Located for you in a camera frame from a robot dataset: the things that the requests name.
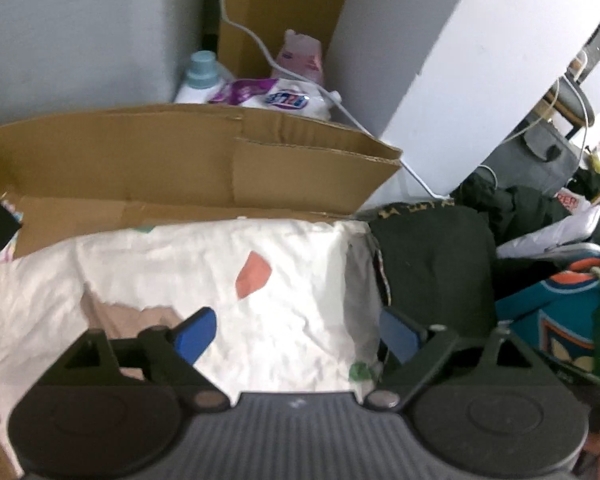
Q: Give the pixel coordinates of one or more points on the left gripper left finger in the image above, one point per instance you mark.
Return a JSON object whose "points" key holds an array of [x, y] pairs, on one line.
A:
{"points": [[158, 356]]}

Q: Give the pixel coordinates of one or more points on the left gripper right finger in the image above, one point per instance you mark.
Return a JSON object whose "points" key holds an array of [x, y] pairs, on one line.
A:
{"points": [[505, 362]]}

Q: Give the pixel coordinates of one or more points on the black garment with patterned lining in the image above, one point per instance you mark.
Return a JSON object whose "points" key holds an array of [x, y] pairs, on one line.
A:
{"points": [[436, 263]]}

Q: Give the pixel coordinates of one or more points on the dark green black clothes pile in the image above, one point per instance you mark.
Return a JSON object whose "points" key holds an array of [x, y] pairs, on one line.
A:
{"points": [[510, 212]]}

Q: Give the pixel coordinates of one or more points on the white bear print bedsheet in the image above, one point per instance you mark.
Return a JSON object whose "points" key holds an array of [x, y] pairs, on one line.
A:
{"points": [[296, 302]]}

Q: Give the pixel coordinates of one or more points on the teal printed jersey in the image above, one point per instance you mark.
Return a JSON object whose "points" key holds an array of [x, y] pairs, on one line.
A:
{"points": [[560, 315]]}

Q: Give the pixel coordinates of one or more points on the white plastic bag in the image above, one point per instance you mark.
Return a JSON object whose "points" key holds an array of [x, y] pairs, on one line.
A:
{"points": [[580, 230]]}

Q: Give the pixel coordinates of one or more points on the flattened cardboard box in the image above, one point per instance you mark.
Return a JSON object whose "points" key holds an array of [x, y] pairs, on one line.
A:
{"points": [[88, 172]]}

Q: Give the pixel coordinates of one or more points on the grey fabric bag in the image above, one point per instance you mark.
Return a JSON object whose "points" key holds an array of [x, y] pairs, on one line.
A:
{"points": [[541, 158]]}

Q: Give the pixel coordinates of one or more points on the blue cap detergent bottle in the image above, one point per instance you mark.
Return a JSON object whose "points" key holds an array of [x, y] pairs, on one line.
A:
{"points": [[203, 79]]}

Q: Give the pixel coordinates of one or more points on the purple white refill pouch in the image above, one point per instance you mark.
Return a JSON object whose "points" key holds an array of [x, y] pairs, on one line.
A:
{"points": [[280, 94]]}

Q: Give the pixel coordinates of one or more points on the pink refill pouch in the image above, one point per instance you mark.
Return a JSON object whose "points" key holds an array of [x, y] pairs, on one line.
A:
{"points": [[302, 55]]}

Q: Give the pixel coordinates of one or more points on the upright cardboard panel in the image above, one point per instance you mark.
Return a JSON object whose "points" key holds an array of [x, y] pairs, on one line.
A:
{"points": [[285, 5]]}

